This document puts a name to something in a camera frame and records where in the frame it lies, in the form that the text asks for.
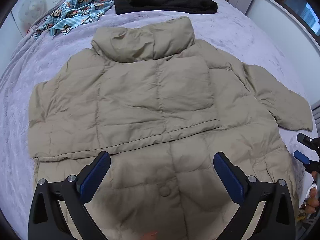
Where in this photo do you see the beige puffer coat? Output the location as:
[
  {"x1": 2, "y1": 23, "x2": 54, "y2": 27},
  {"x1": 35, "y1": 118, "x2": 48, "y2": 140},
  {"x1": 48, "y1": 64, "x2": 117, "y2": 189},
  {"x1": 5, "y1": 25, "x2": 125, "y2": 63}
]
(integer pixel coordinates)
[{"x1": 28, "y1": 17, "x2": 312, "y2": 239}]

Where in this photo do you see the person's right hand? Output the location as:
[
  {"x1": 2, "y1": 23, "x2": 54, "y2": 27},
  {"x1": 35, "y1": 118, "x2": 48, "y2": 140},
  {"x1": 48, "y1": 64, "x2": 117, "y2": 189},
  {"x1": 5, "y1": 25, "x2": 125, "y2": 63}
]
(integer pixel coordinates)
[{"x1": 305, "y1": 185, "x2": 319, "y2": 214}]

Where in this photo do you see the lavender bed blanket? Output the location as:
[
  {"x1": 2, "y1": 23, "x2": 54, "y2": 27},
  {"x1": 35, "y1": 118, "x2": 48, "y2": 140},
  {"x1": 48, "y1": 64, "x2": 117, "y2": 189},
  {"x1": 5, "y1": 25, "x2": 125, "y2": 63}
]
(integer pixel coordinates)
[{"x1": 1, "y1": 0, "x2": 306, "y2": 239}]

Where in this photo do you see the white electric fan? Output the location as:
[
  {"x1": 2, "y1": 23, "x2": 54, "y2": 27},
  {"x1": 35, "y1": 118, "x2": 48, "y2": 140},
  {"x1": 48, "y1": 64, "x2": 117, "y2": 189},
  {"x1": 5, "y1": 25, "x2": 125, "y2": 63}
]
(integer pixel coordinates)
[{"x1": 18, "y1": 0, "x2": 47, "y2": 33}]

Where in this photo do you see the black folded garment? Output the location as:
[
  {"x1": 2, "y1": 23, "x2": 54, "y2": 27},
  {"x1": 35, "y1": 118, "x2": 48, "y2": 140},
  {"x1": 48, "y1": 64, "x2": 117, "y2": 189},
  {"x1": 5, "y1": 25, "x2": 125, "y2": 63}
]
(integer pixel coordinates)
[{"x1": 114, "y1": 0, "x2": 218, "y2": 15}]

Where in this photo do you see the blue monkey print pajamas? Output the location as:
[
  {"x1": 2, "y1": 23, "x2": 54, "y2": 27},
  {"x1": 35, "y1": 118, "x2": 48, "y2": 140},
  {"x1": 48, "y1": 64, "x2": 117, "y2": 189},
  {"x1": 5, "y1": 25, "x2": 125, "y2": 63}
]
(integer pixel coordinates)
[{"x1": 35, "y1": 0, "x2": 113, "y2": 38}]

